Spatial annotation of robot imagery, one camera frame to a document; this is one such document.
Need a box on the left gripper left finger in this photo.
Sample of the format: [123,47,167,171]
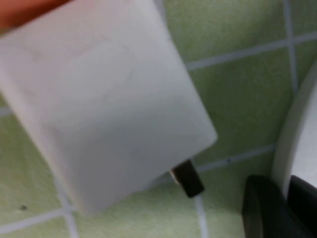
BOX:
[241,174,306,238]

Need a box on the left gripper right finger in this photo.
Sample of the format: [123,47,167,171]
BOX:
[287,175,317,238]

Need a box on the grey plate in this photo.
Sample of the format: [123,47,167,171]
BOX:
[270,63,317,197]

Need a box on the green checked tablecloth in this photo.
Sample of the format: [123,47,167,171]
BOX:
[0,0,317,238]

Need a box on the white USB charger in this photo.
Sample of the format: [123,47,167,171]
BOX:
[0,0,218,217]

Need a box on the orange block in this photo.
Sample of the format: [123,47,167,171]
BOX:
[0,0,75,31]

